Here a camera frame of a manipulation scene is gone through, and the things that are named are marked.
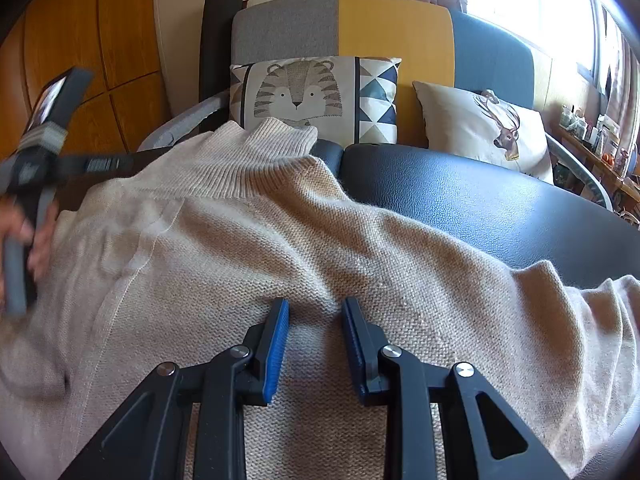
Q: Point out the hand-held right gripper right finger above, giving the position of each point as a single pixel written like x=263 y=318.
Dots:
x=352 y=345

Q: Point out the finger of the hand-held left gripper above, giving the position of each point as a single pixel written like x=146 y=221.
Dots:
x=105 y=165

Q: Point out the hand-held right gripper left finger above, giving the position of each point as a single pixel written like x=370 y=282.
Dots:
x=277 y=345

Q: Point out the beige knit sweater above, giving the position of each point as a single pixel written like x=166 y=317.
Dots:
x=200 y=240

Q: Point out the person's left hand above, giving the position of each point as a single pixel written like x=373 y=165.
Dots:
x=45 y=240

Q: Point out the wooden wardrobe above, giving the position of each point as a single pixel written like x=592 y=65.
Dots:
x=125 y=25

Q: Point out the black rolled mat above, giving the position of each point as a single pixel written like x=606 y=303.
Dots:
x=215 y=50

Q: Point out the tiger print cushion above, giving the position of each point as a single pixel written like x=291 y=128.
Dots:
x=295 y=95

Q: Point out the deer print cushion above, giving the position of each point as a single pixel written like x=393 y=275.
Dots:
x=465 y=130

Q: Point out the cluttered wooden side desk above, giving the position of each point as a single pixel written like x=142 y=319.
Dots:
x=592 y=160

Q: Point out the grey yellow blue sofa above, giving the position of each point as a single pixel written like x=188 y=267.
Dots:
x=390 y=35

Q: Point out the cluster of small jars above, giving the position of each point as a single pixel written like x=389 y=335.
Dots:
x=595 y=132

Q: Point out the bright window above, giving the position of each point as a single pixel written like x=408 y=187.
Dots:
x=525 y=5

